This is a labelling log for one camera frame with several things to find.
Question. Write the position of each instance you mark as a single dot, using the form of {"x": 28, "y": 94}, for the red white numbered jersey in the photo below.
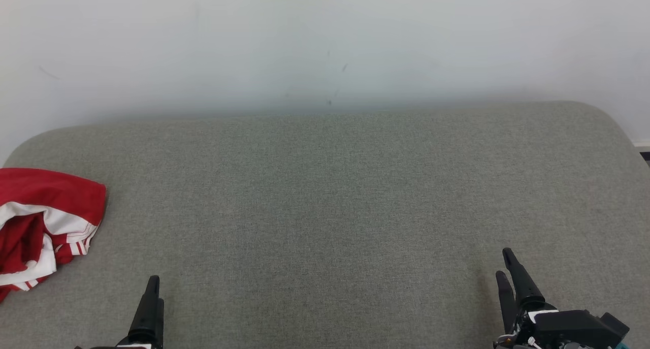
{"x": 30, "y": 191}

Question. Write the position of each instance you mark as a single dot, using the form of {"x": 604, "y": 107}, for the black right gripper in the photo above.
{"x": 563, "y": 331}

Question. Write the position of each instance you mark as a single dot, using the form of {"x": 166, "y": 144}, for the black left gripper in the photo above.
{"x": 139, "y": 346}

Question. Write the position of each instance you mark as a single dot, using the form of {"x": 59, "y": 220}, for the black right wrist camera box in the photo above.
{"x": 614, "y": 329}

